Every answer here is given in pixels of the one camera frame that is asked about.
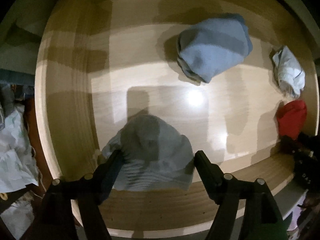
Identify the light wooden drawer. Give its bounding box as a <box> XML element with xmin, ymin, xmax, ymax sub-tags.
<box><xmin>34</xmin><ymin>0</ymin><xmax>320</xmax><ymax>240</ymax></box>

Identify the light blue folded cloth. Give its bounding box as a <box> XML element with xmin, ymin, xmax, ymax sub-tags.
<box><xmin>177</xmin><ymin>14</ymin><xmax>253</xmax><ymax>83</ymax></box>

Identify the grey striped rolled cloth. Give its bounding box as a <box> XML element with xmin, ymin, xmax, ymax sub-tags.
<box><xmin>272</xmin><ymin>46</ymin><xmax>305</xmax><ymax>99</ymax></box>

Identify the white crumpled plastic bag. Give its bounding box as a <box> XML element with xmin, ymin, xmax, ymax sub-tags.
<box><xmin>1</xmin><ymin>105</ymin><xmax>39</xmax><ymax>239</ymax></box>

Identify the red folded underwear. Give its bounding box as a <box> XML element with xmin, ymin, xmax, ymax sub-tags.
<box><xmin>276</xmin><ymin>100</ymin><xmax>307</xmax><ymax>140</ymax></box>

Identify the grey ribbed sock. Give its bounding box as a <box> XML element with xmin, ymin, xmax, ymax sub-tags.
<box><xmin>98</xmin><ymin>114</ymin><xmax>194</xmax><ymax>192</ymax></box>

